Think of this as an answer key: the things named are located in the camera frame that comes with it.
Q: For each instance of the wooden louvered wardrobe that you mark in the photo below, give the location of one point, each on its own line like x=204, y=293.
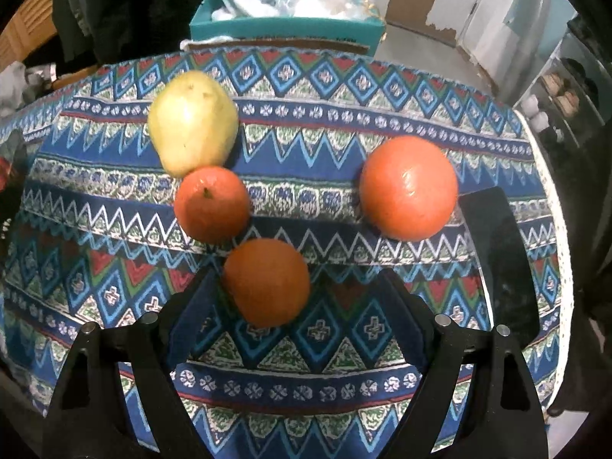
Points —
x=28, y=24

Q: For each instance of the small tangerine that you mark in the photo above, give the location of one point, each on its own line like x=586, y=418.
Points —
x=210, y=205
x=267, y=282

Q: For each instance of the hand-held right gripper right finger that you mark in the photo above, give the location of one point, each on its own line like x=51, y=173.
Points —
x=406, y=325

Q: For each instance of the dark glass bowl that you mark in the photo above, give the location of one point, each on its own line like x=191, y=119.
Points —
x=12, y=153

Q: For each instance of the metal vertical pipe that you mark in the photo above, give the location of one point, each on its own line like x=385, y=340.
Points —
x=535, y=33

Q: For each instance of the black smartphone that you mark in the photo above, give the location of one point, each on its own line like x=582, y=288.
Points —
x=502, y=272

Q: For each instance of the teal plastic crate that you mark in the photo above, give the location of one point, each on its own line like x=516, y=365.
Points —
x=287, y=28

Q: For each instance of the plain cardboard box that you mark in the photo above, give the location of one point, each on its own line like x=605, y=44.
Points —
x=354, y=48

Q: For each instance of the grey garment pile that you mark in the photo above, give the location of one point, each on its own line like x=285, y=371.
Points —
x=19, y=81

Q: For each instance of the yellow pear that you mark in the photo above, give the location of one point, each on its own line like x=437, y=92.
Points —
x=191, y=119

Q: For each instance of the large orange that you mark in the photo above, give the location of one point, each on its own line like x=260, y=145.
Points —
x=406, y=186

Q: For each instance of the black hooded coat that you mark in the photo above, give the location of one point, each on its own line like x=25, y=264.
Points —
x=134, y=9

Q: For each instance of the blue patterned tablecloth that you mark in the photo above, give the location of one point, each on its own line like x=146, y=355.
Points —
x=311, y=119

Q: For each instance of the white shoe rack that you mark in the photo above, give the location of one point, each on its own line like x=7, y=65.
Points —
x=564, y=57

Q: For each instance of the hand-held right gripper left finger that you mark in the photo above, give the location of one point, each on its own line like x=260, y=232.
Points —
x=191, y=318

